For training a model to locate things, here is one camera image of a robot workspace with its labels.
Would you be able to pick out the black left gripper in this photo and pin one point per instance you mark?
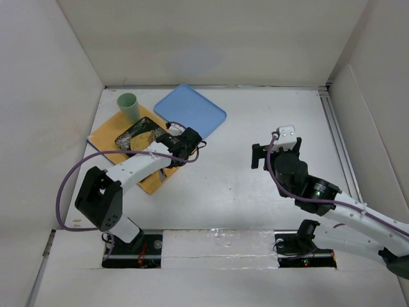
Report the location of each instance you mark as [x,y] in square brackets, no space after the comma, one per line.
[190,141]

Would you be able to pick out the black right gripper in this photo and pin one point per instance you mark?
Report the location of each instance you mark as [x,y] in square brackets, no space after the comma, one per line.
[259,153]

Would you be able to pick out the metal tongs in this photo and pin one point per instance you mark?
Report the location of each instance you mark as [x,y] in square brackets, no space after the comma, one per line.
[162,175]

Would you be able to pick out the toasted bread slice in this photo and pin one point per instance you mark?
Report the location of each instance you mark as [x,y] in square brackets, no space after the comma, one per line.
[142,141]

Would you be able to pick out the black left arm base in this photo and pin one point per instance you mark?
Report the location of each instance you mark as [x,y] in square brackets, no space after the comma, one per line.
[146,255]

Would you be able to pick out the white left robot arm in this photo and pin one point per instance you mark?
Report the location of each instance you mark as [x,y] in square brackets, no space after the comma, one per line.
[100,197]

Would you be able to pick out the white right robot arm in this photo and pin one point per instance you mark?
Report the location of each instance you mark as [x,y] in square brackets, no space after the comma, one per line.
[358,229]

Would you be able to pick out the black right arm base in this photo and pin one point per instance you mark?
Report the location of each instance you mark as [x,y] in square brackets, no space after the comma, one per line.
[296,249]

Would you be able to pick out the blue plastic tray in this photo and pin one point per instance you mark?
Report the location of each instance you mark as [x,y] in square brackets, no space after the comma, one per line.
[188,107]

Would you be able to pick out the black floral square plate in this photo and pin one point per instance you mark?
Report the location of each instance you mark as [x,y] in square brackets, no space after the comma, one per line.
[145,124]

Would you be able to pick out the green plastic cup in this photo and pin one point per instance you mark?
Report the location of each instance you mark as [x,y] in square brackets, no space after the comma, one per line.
[129,106]

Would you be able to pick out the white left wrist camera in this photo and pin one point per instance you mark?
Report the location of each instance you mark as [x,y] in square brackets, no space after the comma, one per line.
[174,128]

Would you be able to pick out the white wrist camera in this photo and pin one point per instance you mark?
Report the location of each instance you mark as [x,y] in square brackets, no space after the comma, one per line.
[284,137]
[174,128]

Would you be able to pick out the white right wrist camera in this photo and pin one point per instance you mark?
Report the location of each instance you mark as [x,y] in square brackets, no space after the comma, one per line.
[284,137]

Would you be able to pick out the aluminium frame rail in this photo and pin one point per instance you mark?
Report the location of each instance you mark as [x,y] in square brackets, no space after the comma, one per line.
[342,153]

